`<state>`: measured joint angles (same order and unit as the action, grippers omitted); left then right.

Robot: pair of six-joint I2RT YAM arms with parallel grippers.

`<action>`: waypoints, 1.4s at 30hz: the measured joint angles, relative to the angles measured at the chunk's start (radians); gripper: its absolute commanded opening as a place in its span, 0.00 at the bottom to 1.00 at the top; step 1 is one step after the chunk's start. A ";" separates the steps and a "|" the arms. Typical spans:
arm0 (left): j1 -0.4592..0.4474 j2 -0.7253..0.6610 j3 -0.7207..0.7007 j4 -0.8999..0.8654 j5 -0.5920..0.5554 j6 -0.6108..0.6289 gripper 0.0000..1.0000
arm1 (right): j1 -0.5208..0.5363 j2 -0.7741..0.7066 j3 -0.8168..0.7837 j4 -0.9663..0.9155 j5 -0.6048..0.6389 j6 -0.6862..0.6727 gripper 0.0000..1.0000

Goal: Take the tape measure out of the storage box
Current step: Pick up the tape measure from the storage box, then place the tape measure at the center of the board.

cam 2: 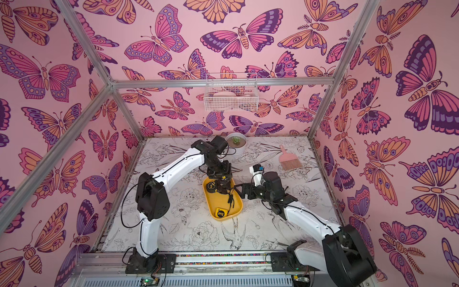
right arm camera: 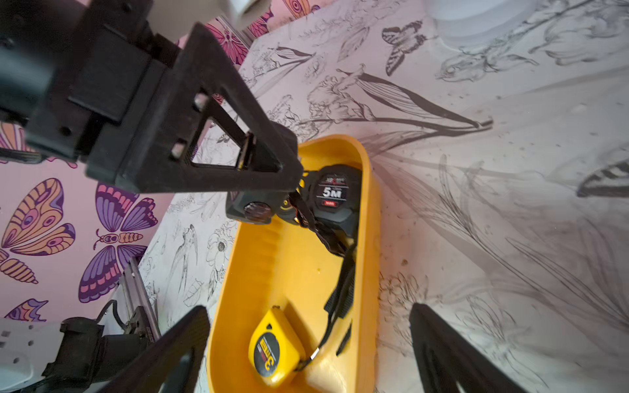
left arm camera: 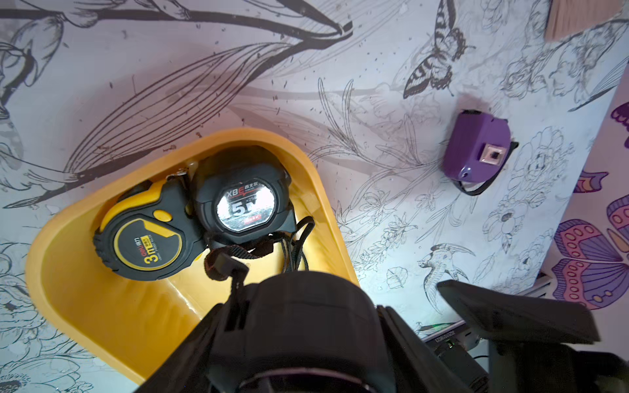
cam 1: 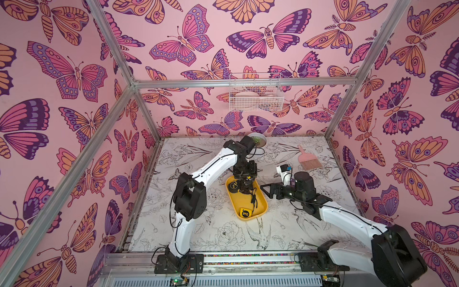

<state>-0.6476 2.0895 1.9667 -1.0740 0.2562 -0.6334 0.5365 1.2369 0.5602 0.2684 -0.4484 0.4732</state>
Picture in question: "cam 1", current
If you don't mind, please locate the pink hand brush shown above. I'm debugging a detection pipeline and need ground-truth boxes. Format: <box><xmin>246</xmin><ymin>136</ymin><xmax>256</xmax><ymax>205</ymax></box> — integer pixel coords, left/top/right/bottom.
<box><xmin>298</xmin><ymin>145</ymin><xmax>323</xmax><ymax>171</ymax></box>

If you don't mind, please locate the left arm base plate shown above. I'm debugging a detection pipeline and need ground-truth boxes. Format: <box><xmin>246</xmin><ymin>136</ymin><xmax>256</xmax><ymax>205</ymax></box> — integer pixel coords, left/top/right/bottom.
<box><xmin>154</xmin><ymin>254</ymin><xmax>204</xmax><ymax>274</ymax></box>

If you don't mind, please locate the black round tape measure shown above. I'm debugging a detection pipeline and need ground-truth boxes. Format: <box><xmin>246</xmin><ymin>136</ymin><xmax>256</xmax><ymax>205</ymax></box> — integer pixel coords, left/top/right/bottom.
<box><xmin>227</xmin><ymin>181</ymin><xmax>240</xmax><ymax>194</ymax></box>

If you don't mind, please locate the white plant pot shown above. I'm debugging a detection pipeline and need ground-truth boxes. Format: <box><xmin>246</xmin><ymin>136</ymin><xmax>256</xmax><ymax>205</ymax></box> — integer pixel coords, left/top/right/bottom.
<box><xmin>248</xmin><ymin>132</ymin><xmax>267</xmax><ymax>148</ymax></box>

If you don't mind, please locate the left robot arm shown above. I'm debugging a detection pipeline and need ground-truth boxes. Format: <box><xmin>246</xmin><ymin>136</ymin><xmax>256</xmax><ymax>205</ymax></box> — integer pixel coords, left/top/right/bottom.
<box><xmin>166</xmin><ymin>136</ymin><xmax>258</xmax><ymax>259</ymax></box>

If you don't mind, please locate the small yellow tape measure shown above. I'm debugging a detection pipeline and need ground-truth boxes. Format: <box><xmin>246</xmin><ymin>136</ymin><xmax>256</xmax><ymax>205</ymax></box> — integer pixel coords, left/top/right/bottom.
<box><xmin>239</xmin><ymin>208</ymin><xmax>252</xmax><ymax>219</ymax></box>

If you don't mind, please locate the yellow storage tray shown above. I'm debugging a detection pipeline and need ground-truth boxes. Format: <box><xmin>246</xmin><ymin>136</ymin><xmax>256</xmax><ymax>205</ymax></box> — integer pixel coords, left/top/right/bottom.
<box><xmin>225</xmin><ymin>177</ymin><xmax>268</xmax><ymax>221</ymax></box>

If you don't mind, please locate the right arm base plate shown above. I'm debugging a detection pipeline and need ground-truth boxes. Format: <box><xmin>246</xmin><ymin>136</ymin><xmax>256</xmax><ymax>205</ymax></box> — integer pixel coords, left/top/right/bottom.
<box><xmin>295</xmin><ymin>240</ymin><xmax>350</xmax><ymax>272</ymax></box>

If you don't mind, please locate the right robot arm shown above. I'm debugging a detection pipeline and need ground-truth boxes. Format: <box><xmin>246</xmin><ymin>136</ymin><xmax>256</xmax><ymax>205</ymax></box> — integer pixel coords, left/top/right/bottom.
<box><xmin>261</xmin><ymin>172</ymin><xmax>427</xmax><ymax>287</ymax></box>

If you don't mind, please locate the aluminium front rail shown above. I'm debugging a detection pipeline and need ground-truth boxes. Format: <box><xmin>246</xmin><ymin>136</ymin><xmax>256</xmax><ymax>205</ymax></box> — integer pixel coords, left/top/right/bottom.
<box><xmin>103</xmin><ymin>250</ymin><xmax>357</xmax><ymax>276</ymax></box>

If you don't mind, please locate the white wire basket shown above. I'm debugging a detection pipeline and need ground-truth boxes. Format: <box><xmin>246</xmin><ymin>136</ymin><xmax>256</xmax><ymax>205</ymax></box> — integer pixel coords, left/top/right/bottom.
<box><xmin>228</xmin><ymin>78</ymin><xmax>284</xmax><ymax>113</ymax></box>

